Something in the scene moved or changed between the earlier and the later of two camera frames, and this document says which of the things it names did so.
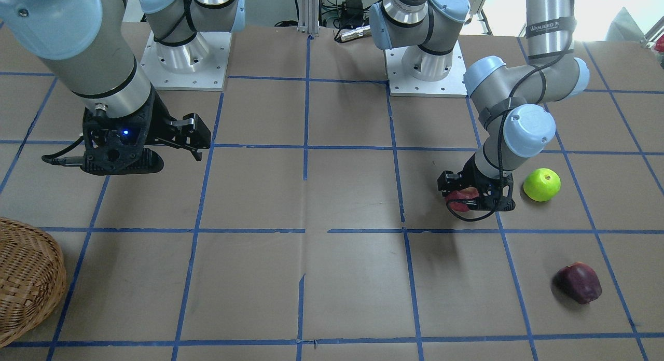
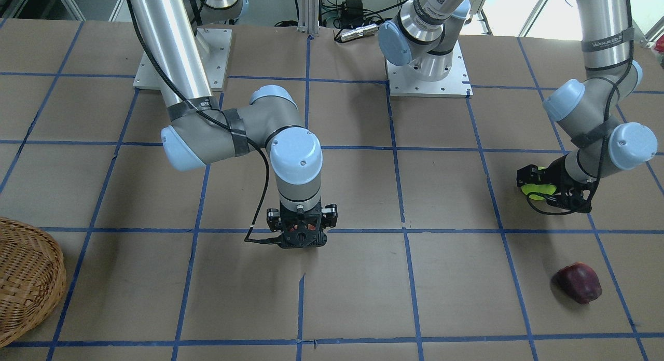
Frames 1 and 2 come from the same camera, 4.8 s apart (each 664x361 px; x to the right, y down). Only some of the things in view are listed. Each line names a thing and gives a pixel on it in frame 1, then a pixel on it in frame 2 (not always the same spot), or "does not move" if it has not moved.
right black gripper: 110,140 -> 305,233
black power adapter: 352,9 does not move
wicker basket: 33,280 does not move
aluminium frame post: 308,10 does not move
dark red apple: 579,282 does not move
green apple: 541,184 does not move
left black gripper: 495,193 -> 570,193
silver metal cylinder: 358,32 does not move
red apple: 462,193 -> 309,226
